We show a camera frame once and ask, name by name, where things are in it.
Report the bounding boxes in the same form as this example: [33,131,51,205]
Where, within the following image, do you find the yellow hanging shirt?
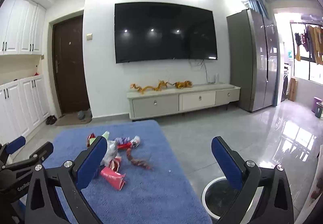
[306,25,323,65]

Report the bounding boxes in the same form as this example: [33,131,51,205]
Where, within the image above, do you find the red gold striped wrapper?
[107,157,122,171]

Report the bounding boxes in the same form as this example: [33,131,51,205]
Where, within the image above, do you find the white round trash bin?
[201,176,251,221]

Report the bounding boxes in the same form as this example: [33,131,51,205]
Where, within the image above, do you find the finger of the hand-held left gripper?
[2,141,54,176]
[0,136,26,164]

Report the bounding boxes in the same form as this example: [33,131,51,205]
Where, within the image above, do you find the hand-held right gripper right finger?
[211,136,295,224]

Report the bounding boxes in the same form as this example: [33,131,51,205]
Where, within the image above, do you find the wooden board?
[288,78,299,102]

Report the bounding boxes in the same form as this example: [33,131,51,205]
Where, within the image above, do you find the washing machine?
[281,63,293,102]

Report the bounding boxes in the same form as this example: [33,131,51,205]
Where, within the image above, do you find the white cable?
[189,58,210,83]

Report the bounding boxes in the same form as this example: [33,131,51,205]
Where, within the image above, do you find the clear plastic bag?
[102,139,119,166]

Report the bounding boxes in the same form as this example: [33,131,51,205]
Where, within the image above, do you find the green wrapper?
[91,131,111,145]

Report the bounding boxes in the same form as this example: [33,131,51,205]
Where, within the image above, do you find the grey white television cabinet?
[127,83,241,120]

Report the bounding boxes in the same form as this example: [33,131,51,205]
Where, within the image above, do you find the dark red hanging garment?
[294,29,311,61]

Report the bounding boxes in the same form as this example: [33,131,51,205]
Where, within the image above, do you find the purple bin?
[313,97,323,118]

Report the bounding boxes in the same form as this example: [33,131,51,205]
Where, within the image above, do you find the brown doormat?
[55,113,93,126]

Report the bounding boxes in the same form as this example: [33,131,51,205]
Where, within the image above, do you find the white wall cabinets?
[0,0,46,56]

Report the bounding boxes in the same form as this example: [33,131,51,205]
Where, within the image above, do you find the blue curtain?
[247,0,269,18]

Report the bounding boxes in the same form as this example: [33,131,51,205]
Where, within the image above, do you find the brown striped wrapper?
[126,148,153,170]

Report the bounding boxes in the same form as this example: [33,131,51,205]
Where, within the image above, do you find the black wall television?
[114,3,218,64]

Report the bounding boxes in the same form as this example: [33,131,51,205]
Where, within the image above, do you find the white base cabinets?
[0,75,51,144]

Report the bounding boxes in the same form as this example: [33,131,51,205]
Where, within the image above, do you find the silver red-label snack bag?
[117,135,141,150]

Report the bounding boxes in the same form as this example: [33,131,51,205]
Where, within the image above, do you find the grey double-door fridge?
[226,9,279,113]

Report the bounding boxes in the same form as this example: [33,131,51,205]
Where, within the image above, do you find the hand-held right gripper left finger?
[25,135,108,224]

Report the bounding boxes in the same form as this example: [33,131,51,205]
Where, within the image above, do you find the dark brown door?
[52,15,91,118]

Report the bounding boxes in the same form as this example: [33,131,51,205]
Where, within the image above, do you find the pink packet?
[100,166,126,190]

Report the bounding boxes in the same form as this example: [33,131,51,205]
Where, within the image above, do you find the blue cloth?
[42,119,214,224]

